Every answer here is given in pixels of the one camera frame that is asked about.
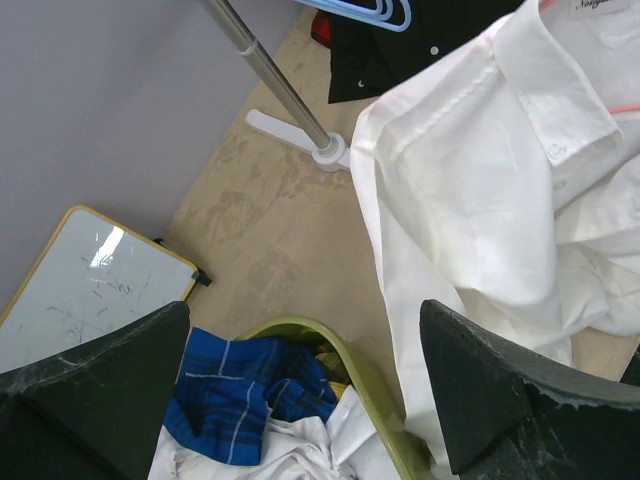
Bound yellow framed whiteboard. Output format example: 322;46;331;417
1;205;211;372

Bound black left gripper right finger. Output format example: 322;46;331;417
420;300;639;479

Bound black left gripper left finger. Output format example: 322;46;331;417
1;301;190;479

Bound red black plaid shirt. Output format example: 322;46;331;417
310;11;331;49

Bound blue wire hangers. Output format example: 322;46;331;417
296;0;413;33

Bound black shirt on hanger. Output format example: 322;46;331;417
324;0;520;104

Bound white button shirt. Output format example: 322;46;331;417
350;1;639;479

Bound metal clothes rack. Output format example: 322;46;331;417
203;0;350;173

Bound pink wire hanger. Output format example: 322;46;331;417
539;0;639;114

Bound blue plaid shirt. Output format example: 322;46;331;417
163;328;338;467

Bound white shirt in basket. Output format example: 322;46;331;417
148;386;400;480

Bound green laundry basket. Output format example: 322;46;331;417
238;316;433;479

